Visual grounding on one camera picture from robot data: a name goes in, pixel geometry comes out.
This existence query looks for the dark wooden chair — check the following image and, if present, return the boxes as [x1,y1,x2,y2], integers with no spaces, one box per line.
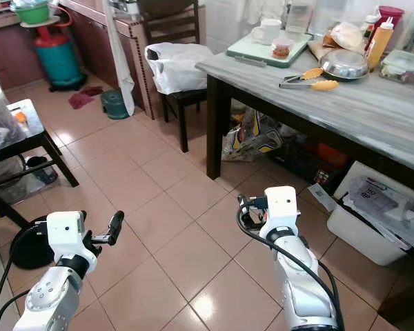
[139,0,209,152]

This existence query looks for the yellow squeeze bottle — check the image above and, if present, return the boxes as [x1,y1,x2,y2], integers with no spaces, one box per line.
[366,17,395,72]

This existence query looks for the clear bag with bread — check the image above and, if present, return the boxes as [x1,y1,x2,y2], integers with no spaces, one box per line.
[330,21,366,54]

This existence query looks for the printed shopping bag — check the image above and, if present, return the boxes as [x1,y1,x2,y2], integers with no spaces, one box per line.
[222,109,284,163]

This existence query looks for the teal gas cylinder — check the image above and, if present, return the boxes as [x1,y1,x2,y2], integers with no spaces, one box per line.
[33,26,85,90]

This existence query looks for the small clear food container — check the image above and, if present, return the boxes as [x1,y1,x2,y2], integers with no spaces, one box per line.
[270,37,295,59]

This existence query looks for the white plastic bin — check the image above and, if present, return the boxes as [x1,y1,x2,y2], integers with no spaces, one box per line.
[326,161,414,266]

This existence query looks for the black plastic crate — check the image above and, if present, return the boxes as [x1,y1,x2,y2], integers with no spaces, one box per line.
[269,141,349,187]

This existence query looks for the metal tongs with yellow tips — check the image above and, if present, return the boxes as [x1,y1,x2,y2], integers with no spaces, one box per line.
[279,67,340,92]

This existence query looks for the dark round pot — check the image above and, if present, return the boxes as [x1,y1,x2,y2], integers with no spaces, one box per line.
[24,156,59,185]

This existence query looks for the light green tray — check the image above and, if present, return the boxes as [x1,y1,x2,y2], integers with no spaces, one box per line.
[226,31,313,68]

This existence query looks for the clear bag with papers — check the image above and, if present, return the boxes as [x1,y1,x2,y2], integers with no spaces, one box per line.
[345,176,414,242]

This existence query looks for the small white-capped bottle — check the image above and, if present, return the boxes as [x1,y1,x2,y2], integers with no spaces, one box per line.
[362,14,379,39]

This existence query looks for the clear lidded plastic box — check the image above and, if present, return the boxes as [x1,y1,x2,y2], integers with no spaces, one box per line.
[378,50,414,85]

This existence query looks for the black low side table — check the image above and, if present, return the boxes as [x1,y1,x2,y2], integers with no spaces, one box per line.
[0,99,80,228]

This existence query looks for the small teal stool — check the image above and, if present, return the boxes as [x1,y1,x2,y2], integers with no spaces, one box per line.
[100,90,130,120]

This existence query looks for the red plastic container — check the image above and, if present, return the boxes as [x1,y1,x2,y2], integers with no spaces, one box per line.
[376,6,405,32]

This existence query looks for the grey marble dining table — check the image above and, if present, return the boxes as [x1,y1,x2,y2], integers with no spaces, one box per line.
[195,52,414,197]

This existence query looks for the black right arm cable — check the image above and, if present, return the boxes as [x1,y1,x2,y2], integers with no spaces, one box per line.
[237,203,346,331]

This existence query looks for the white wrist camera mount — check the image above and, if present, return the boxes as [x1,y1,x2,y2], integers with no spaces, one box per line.
[46,210,87,258]
[262,185,299,232]

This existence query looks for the black standing fan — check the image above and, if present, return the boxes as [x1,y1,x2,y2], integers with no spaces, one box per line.
[0,124,56,271]

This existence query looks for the white ceramic mug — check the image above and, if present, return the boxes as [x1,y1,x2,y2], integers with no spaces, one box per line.
[251,18,283,46]

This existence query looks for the white plastic bag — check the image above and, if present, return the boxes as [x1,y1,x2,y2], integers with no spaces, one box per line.
[145,43,215,95]

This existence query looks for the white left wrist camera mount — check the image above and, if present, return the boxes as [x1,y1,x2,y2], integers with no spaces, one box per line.
[46,210,87,258]

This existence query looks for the green plastic bowl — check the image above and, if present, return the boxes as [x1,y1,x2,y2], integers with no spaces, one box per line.
[12,1,52,25]

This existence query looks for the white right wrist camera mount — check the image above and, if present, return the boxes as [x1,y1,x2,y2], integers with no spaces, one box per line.
[262,185,299,232]

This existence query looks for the stainless steel bowl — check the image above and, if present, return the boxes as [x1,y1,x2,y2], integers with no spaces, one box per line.
[319,49,370,80]

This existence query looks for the brown wooden cabinet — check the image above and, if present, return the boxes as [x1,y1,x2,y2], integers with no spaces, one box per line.
[59,0,152,114]

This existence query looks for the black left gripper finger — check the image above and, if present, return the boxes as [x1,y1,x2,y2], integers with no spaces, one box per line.
[107,210,126,247]

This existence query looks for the clear glass jar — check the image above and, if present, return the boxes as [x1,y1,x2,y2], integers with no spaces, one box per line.
[284,0,315,37]

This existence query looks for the dark red floor rag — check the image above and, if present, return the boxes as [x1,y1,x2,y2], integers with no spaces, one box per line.
[68,86,104,110]

